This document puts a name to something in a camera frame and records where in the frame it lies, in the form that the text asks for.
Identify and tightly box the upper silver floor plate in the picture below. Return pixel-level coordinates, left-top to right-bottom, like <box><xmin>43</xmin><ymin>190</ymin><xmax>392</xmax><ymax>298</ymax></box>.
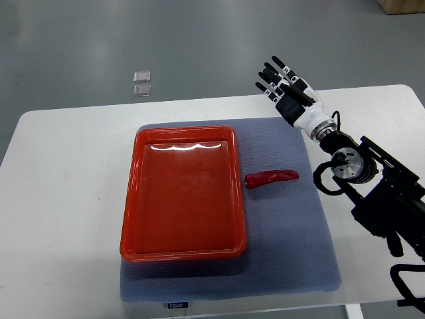
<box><xmin>133</xmin><ymin>70</ymin><xmax>151</xmax><ymax>83</ymax></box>

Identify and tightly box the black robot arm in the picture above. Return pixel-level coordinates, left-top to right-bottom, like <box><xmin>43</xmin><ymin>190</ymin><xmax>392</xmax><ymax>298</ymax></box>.
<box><xmin>256</xmin><ymin>56</ymin><xmax>424</xmax><ymax>258</ymax></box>

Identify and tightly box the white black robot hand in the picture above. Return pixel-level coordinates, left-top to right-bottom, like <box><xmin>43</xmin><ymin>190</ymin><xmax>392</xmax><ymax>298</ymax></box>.
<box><xmin>255</xmin><ymin>55</ymin><xmax>336</xmax><ymax>138</ymax></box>

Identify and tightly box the blue-grey mesh mat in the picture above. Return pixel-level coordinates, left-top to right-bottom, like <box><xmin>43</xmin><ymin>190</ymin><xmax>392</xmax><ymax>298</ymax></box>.
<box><xmin>120</xmin><ymin>117</ymin><xmax>341</xmax><ymax>303</ymax></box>

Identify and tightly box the red pepper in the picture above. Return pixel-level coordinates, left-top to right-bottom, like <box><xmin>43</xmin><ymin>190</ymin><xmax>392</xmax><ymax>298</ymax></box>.
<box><xmin>244</xmin><ymin>169</ymin><xmax>299</xmax><ymax>189</ymax></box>

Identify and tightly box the black table label tag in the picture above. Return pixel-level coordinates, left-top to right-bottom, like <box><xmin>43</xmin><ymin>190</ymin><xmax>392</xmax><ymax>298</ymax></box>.
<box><xmin>167</xmin><ymin>301</ymin><xmax>189</xmax><ymax>309</ymax></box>

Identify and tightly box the red plastic tray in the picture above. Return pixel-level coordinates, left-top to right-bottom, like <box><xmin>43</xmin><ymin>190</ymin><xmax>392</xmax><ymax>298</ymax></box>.
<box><xmin>120</xmin><ymin>126</ymin><xmax>247</xmax><ymax>263</ymax></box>

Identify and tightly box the cardboard box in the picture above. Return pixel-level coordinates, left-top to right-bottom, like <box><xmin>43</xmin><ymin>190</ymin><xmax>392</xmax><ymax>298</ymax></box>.
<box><xmin>377</xmin><ymin>0</ymin><xmax>424</xmax><ymax>15</ymax></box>

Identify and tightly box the black cable loop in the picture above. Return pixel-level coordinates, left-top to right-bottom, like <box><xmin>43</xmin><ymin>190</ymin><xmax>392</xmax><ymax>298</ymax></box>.
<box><xmin>389</xmin><ymin>263</ymin><xmax>425</xmax><ymax>308</ymax></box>

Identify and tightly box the white table leg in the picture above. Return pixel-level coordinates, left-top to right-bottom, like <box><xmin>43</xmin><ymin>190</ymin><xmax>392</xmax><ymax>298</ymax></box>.
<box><xmin>345</xmin><ymin>304</ymin><xmax>364</xmax><ymax>319</ymax></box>

